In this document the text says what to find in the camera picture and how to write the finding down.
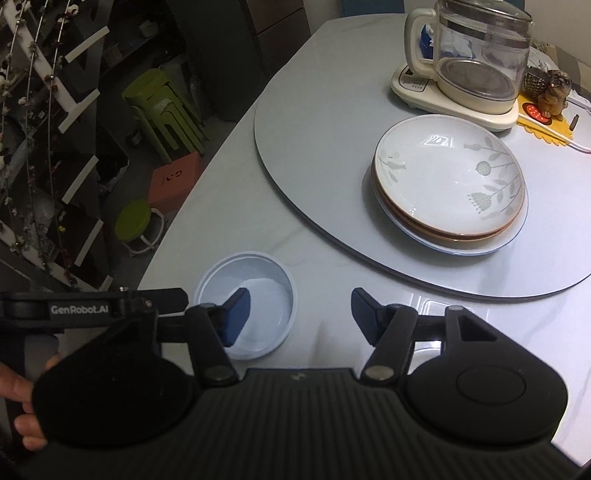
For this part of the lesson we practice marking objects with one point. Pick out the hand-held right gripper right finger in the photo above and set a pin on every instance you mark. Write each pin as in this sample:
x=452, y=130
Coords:
x=364, y=318

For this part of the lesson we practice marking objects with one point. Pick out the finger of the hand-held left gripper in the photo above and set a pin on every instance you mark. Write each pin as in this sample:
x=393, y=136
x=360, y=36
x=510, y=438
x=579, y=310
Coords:
x=171, y=297

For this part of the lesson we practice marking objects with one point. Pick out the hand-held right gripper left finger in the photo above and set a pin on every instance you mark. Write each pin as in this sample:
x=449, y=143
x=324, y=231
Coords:
x=235, y=318

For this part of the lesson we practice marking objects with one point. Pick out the white bowl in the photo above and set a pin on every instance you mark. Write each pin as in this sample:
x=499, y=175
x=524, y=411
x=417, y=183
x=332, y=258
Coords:
x=268, y=318

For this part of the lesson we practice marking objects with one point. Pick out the small floral plate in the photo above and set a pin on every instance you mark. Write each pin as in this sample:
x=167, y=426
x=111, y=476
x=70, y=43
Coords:
x=415, y=230

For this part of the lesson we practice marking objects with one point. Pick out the large floral plate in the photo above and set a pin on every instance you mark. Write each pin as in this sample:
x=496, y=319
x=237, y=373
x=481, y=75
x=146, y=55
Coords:
x=448, y=180

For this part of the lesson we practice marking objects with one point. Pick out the person's left hand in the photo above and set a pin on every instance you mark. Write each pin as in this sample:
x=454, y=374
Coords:
x=16, y=383

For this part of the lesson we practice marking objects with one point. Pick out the round green stool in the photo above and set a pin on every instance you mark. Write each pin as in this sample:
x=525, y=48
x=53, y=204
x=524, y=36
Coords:
x=136, y=224

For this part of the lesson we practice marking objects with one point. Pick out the orange box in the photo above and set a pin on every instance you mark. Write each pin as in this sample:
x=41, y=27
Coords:
x=178, y=184

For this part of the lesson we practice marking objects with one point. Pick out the artificial flower branches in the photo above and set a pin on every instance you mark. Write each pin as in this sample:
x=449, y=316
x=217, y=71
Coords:
x=32, y=138

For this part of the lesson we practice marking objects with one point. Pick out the stack of green stools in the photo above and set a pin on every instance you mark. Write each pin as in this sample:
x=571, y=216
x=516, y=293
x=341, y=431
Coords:
x=166, y=115

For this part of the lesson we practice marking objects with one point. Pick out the grey round turntable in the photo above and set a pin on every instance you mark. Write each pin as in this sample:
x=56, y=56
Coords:
x=323, y=138

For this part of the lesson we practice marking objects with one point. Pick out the storage shelf rack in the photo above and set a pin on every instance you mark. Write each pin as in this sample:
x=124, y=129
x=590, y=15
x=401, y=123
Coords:
x=69, y=115

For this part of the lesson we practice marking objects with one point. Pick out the cream kettle base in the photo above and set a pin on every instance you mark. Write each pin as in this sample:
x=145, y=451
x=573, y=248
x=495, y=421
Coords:
x=415, y=85

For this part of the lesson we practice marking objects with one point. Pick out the yellow sunflower mat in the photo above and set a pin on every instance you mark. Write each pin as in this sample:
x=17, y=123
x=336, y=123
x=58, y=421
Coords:
x=554, y=131

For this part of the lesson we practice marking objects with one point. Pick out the blue box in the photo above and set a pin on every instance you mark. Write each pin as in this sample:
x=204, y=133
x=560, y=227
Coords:
x=425, y=44

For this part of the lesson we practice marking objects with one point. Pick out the dark small stick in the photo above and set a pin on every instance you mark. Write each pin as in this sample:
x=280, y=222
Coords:
x=575, y=122

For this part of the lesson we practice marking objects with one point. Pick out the glass electric kettle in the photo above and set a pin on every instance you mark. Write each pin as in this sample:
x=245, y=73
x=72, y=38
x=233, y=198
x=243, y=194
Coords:
x=480, y=50

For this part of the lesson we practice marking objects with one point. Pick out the brown dog figurine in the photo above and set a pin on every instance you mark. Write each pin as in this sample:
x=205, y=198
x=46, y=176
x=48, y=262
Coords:
x=551, y=94

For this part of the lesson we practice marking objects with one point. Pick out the bronze refrigerator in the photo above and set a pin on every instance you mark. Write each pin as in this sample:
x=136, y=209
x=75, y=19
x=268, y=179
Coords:
x=281, y=23

